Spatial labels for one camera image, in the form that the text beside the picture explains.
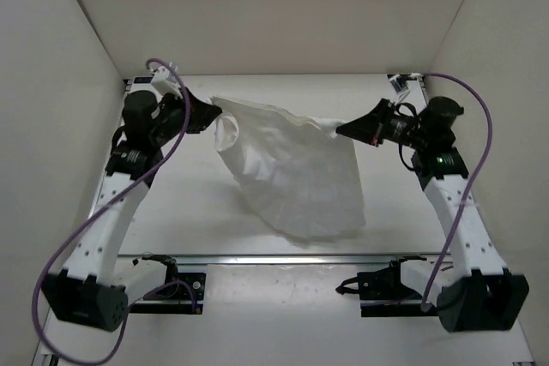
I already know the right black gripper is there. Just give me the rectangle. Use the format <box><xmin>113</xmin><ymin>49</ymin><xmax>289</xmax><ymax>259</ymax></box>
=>
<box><xmin>335</xmin><ymin>99</ymin><xmax>427</xmax><ymax>148</ymax></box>

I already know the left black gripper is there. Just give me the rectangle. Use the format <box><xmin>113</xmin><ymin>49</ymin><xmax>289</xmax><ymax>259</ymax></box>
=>
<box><xmin>156</xmin><ymin>80</ymin><xmax>224</xmax><ymax>137</ymax></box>

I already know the white skirt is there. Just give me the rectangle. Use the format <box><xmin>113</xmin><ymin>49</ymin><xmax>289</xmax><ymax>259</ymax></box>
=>
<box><xmin>212</xmin><ymin>96</ymin><xmax>365</xmax><ymax>242</ymax></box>

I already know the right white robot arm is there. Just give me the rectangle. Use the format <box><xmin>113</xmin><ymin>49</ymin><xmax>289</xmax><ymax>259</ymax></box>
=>
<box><xmin>336</xmin><ymin>97</ymin><xmax>529</xmax><ymax>333</ymax></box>

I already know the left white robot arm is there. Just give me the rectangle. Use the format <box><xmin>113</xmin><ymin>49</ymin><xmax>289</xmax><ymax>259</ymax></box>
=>
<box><xmin>40</xmin><ymin>90</ymin><xmax>222</xmax><ymax>332</ymax></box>

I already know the left blue corner sticker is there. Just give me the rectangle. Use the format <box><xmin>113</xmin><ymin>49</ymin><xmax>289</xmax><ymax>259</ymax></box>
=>
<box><xmin>133</xmin><ymin>76</ymin><xmax>152</xmax><ymax>84</ymax></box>

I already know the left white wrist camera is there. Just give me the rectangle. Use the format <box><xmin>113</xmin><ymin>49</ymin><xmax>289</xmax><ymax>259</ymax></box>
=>
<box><xmin>150</xmin><ymin>65</ymin><xmax>182</xmax><ymax>97</ymax></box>

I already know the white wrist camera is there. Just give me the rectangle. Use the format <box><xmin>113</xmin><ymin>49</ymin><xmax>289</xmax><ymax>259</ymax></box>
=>
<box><xmin>150</xmin><ymin>65</ymin><xmax>182</xmax><ymax>97</ymax></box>
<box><xmin>387</xmin><ymin>73</ymin><xmax>419</xmax><ymax>103</ymax></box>

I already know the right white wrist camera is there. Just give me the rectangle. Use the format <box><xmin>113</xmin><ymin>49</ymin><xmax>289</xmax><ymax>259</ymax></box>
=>
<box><xmin>387</xmin><ymin>73</ymin><xmax>419</xmax><ymax>103</ymax></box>

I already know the right aluminium table rail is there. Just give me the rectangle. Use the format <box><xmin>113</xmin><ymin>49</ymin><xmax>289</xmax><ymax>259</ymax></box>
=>
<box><xmin>419</xmin><ymin>75</ymin><xmax>486</xmax><ymax>238</ymax></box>

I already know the left aluminium table rail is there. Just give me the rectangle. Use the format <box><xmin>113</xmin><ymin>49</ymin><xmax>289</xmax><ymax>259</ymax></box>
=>
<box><xmin>86</xmin><ymin>77</ymin><xmax>133</xmax><ymax>222</ymax></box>

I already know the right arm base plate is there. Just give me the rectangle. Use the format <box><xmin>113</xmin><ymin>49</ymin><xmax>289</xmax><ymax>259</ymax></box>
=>
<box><xmin>335</xmin><ymin>255</ymin><xmax>437</xmax><ymax>318</ymax></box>

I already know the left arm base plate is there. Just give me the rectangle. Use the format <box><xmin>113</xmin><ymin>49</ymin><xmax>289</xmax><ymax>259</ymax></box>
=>
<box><xmin>130</xmin><ymin>267</ymin><xmax>207</xmax><ymax>315</ymax></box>

